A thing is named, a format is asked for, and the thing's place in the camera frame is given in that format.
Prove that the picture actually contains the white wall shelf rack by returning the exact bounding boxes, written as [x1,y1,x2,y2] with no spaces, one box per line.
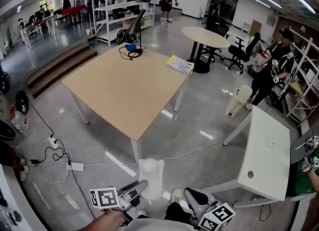
[284,29,319,136]

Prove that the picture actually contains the black backpack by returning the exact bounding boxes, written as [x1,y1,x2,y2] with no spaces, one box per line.
[116,28,137,45]

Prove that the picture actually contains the black desk lamp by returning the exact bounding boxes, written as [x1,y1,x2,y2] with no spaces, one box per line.
[128,8,148,58]

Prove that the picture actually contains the yellow-green book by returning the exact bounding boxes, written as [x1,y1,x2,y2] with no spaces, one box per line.
[164,54,195,75]

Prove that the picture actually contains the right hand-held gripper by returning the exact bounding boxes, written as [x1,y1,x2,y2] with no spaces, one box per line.
[183,187,236,231]

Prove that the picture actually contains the person's left forearm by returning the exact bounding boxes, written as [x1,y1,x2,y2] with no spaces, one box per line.
[74,209,127,231]

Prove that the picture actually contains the white plastic chair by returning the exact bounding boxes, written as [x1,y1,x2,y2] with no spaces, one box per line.
[225,84,254,118]

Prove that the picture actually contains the red cloth table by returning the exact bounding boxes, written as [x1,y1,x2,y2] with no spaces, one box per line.
[62,4,87,25]

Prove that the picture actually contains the round wooden table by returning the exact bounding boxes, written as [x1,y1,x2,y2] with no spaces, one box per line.
[181,26,231,74]

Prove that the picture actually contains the black office chair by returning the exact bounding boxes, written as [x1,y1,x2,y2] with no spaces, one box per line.
[221,32,261,75]
[204,15,229,62]

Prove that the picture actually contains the person's white shoe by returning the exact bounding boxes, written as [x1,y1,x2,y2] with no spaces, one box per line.
[170,188,184,204]

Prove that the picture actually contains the white cabinet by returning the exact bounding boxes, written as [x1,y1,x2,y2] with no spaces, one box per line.
[0,165,83,231]

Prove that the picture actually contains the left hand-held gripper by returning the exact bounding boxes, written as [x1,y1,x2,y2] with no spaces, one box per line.
[89,179,150,227]

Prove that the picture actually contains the wooden steps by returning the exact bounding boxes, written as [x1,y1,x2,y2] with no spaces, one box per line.
[26,42,98,98]

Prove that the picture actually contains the long white power strip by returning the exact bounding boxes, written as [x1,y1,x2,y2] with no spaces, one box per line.
[67,162,85,172]

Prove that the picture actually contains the small white power strip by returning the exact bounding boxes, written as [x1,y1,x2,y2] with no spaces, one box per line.
[48,135,59,150]

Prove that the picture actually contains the white desk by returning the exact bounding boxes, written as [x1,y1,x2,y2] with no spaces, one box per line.
[203,105,292,208]

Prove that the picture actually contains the person's white shirt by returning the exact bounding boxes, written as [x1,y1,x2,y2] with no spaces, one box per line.
[133,218,200,231]

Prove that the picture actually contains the black bag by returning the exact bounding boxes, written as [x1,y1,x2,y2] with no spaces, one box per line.
[14,90,30,115]

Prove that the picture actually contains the white floor cable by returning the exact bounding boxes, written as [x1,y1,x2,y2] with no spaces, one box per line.
[83,140,246,168]

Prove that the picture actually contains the large clear water bottle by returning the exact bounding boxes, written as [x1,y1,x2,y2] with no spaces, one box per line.
[9,105,33,141]

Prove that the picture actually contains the black lamp cord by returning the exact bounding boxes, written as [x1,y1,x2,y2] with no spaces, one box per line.
[118,44,137,60]

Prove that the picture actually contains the thin black floor cable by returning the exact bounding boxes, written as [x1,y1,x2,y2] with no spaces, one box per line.
[259,202,272,222]

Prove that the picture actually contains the square wooden table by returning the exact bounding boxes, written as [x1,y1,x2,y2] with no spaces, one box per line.
[61,42,193,163]

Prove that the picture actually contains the white metal shelf rack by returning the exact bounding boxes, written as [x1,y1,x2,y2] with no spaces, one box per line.
[91,0,158,47]

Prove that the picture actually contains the long white tables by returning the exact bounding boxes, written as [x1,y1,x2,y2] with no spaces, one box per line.
[19,14,57,50]

